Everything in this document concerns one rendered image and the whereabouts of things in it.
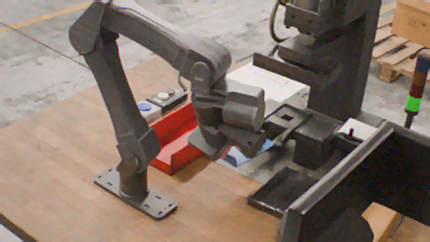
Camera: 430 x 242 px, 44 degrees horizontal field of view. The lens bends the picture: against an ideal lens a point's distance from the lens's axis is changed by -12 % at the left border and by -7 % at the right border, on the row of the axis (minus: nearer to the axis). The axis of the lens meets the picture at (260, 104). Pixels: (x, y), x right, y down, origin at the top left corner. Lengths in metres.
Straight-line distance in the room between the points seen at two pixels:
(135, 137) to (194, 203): 0.21
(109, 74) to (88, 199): 0.29
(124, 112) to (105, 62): 0.11
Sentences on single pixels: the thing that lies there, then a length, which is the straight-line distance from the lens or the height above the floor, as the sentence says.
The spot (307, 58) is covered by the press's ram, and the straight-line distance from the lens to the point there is 1.25.
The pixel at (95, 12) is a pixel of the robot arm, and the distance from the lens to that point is 1.03.
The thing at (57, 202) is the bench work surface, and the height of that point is 0.90.
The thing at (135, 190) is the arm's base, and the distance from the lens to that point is 1.19.
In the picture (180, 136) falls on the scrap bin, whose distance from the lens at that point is 1.43.
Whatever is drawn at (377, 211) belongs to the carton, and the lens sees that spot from 1.28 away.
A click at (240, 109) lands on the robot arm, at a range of 0.98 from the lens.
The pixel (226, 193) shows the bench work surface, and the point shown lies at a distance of 1.26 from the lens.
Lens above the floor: 1.66
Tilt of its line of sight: 28 degrees down
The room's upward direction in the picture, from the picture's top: 8 degrees clockwise
